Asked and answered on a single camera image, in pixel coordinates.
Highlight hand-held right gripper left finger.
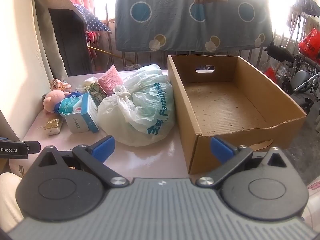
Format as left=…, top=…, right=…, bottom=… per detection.
left=37, top=135, right=129, bottom=188

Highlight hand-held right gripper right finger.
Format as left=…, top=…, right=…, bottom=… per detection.
left=196, top=137, right=287, bottom=189

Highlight white yogurt cup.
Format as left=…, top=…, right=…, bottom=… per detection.
left=64, top=92, right=99, bottom=134
left=54, top=92, right=83, bottom=117

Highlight brown cardboard box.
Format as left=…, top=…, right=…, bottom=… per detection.
left=167, top=54, right=307, bottom=175

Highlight gold tissue packet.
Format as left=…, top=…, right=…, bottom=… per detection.
left=44, top=116, right=65, bottom=136

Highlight pink plush toy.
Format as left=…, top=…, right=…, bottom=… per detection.
left=43, top=90, right=72, bottom=115

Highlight small white plastic bag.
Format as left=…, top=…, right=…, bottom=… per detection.
left=76, top=77, right=98, bottom=92

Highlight pink cloth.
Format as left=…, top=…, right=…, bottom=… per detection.
left=97, top=65, right=125, bottom=97

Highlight orange striped towel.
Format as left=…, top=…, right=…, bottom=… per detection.
left=51, top=79, right=72, bottom=93

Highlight white shoes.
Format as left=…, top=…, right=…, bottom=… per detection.
left=121, top=64, right=146, bottom=72

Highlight small red plastic bag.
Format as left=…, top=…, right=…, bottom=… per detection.
left=264, top=66, right=278, bottom=83

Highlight yellow pole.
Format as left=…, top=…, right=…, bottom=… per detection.
left=87, top=45, right=133, bottom=63

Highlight floral printed sheet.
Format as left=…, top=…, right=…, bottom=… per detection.
left=306, top=175, right=320, bottom=232

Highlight dark wooden cabinet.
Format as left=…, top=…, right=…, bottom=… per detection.
left=48, top=8, right=93, bottom=77

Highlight blue star-print cloth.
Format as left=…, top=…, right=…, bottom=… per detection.
left=72, top=4, right=112, bottom=33

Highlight blue circle-print hanging blanket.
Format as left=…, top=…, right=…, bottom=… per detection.
left=115, top=0, right=273, bottom=53

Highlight beige curtain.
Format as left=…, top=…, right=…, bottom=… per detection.
left=32, top=0, right=73, bottom=78

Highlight large red plastic bag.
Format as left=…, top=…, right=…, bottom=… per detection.
left=299, top=28, right=320, bottom=55

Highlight dark hanging clothes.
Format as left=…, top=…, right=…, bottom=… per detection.
left=290, top=0, right=320, bottom=16

